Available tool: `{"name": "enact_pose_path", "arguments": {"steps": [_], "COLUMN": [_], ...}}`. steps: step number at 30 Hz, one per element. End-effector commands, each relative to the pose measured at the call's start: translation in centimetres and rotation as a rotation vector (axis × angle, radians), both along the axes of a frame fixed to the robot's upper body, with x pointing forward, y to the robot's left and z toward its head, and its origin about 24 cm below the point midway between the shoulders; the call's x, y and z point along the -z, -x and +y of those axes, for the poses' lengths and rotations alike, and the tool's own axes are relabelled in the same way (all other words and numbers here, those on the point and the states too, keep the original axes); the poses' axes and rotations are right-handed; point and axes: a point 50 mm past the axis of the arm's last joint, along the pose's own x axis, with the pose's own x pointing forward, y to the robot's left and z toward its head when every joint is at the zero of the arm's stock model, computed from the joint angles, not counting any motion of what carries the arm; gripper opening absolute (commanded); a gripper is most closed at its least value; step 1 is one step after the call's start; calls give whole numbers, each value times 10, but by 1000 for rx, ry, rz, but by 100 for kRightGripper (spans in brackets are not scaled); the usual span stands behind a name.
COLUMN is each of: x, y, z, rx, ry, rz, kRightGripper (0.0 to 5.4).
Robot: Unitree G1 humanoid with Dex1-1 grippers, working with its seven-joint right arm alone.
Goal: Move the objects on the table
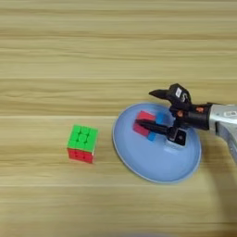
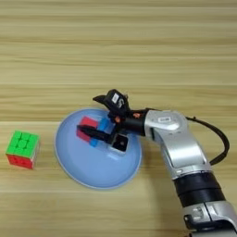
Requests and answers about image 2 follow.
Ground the red cube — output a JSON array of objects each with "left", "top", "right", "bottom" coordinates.
[{"left": 76, "top": 116, "right": 100, "bottom": 143}]

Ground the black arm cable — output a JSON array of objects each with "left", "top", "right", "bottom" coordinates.
[{"left": 184, "top": 116, "right": 231, "bottom": 167}]

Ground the blue rectangular block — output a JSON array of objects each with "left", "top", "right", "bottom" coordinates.
[{"left": 90, "top": 117, "right": 113, "bottom": 148}]

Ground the Rubik's cube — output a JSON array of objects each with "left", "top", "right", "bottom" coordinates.
[{"left": 5, "top": 130, "right": 41, "bottom": 170}]

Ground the small black white cube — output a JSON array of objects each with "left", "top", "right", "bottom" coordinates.
[{"left": 106, "top": 132, "right": 130, "bottom": 156}]

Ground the small black box white label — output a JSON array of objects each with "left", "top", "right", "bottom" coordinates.
[{"left": 103, "top": 89, "right": 130, "bottom": 117}]

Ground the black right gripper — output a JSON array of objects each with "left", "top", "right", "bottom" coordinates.
[{"left": 76, "top": 94, "right": 147, "bottom": 144}]

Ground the light blue round plate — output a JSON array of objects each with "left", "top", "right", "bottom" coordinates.
[{"left": 54, "top": 107, "right": 143, "bottom": 190}]

